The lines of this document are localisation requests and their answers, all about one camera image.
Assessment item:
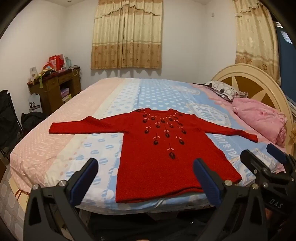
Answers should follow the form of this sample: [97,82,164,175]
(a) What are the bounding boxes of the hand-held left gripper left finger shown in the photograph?
[23,158,99,241]

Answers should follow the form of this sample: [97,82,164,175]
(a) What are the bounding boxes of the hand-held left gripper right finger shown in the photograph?
[193,158,273,241]

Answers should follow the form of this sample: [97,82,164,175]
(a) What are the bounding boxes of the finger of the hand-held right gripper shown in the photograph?
[266,143,296,178]
[240,149,278,184]

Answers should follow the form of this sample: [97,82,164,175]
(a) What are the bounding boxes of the red embroidered knit sweater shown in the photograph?
[48,108,259,204]

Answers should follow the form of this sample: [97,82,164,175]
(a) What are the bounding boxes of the pink pillow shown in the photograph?
[232,98,288,146]

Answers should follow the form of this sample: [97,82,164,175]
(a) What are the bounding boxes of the bed with pink blue sheet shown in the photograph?
[0,77,290,232]

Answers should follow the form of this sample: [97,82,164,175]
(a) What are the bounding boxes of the white dark patterned pillow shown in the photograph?
[205,81,248,102]

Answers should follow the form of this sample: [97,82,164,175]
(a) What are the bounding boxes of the cream wooden headboard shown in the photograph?
[211,64,294,149]

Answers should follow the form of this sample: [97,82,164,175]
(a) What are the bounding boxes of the black backpack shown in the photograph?
[21,112,47,133]

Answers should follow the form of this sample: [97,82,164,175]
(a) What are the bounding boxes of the stack of pastel boxes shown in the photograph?
[60,88,71,102]

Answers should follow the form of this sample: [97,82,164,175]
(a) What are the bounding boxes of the white shopping bag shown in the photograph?
[28,95,42,113]

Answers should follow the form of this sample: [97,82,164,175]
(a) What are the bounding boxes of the dark blue panel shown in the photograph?
[274,22,296,103]

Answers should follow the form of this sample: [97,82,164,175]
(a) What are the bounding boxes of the brown wooden desk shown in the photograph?
[27,66,82,116]

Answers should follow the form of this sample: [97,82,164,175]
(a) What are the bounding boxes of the green yellow striped cloth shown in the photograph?
[35,65,55,89]

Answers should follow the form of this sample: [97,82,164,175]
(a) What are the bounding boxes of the narrow beige patterned curtain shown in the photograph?
[232,0,281,85]

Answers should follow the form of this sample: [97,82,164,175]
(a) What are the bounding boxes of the red gift bags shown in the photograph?
[48,54,65,71]

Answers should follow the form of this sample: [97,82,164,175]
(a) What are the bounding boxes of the wide beige patterned curtain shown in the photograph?
[91,0,162,70]

